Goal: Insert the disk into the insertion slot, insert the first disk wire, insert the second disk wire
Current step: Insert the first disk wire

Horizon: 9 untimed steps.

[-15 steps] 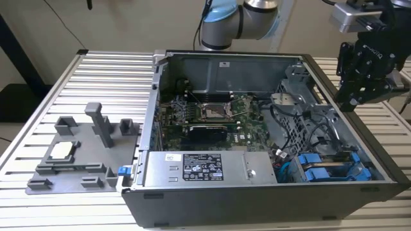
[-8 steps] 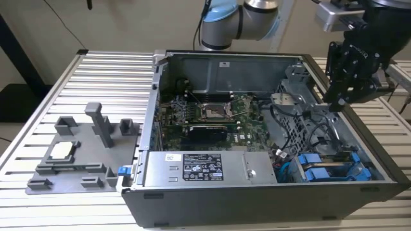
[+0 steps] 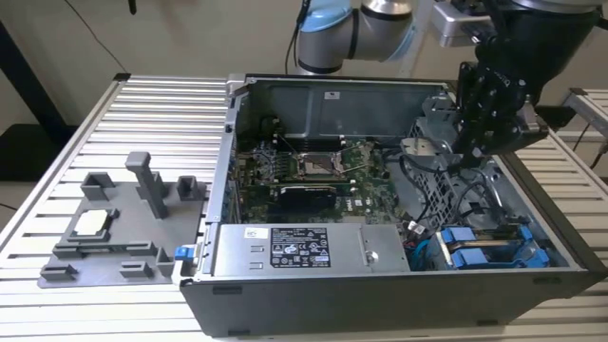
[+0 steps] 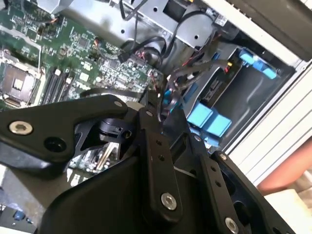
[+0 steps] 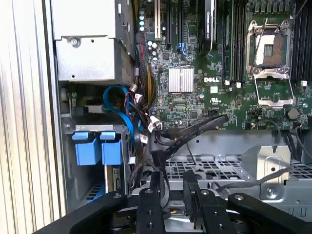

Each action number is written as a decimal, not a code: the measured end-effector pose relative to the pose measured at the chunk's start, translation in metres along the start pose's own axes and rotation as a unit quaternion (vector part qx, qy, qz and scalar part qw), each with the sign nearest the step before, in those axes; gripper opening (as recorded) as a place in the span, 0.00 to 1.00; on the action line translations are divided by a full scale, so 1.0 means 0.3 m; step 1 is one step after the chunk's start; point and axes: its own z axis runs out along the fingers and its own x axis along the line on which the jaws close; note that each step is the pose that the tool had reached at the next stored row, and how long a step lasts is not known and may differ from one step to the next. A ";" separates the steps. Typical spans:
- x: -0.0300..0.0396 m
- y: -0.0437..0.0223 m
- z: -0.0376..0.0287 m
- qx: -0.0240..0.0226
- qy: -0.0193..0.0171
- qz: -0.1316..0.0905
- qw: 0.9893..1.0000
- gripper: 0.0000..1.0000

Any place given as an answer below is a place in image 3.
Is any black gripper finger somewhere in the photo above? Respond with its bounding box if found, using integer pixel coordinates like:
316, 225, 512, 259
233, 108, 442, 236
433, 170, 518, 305
454, 61, 481, 152
461, 70, 520, 169

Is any black disk wire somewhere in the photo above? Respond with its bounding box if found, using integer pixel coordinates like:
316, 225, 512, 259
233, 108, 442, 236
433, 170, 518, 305
446, 164, 521, 229
397, 155, 430, 224

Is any empty blue disk carrier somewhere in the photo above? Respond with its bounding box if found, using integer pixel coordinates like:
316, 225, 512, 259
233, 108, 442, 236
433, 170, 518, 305
448, 247, 552, 271

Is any metal slat side table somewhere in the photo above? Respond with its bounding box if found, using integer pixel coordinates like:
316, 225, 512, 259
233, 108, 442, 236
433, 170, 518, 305
561, 86, 608, 135

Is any perforated metal drive cage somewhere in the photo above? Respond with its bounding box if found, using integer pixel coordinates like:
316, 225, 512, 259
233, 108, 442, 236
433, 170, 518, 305
398, 95, 505, 229

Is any metal socket cover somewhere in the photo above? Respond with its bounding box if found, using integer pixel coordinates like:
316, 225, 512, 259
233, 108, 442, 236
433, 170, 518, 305
337, 138, 376, 167

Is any green motherboard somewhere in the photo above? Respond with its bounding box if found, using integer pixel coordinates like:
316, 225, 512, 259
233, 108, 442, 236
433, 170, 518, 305
234, 140, 410, 226

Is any CPU socket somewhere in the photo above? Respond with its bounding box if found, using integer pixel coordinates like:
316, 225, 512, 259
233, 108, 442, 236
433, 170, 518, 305
296, 152, 341, 180

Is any black graphics card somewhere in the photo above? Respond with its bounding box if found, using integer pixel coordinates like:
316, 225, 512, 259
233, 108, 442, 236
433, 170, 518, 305
276, 182, 354, 215

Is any silver power supply unit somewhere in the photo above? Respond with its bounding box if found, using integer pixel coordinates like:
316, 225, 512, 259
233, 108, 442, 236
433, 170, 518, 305
210, 223, 412, 277

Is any dark grey PC case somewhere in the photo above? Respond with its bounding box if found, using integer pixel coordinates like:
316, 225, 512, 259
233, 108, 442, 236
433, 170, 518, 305
177, 73, 608, 338

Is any blue case latch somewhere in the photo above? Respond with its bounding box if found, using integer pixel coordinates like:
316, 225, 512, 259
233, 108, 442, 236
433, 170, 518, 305
173, 244, 197, 266

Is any grey parts rack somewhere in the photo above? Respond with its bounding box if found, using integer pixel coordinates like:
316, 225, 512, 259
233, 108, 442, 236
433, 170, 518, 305
36, 151, 210, 289

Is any silver CPU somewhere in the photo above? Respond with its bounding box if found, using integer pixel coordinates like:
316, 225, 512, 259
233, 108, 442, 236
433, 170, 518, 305
65, 209, 118, 237

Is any black box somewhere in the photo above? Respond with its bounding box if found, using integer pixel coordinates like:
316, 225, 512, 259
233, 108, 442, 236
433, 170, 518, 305
0, 123, 80, 183

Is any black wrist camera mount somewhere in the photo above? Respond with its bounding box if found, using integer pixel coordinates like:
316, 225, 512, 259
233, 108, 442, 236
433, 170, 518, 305
513, 104, 550, 155

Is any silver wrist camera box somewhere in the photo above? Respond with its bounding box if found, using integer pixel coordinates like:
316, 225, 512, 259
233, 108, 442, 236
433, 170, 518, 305
430, 2, 500, 49

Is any blue data cable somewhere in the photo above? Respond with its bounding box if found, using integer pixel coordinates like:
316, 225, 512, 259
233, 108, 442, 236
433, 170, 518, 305
412, 236, 437, 272

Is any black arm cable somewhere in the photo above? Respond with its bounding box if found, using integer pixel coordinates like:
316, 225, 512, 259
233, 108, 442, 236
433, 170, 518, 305
282, 0, 312, 74

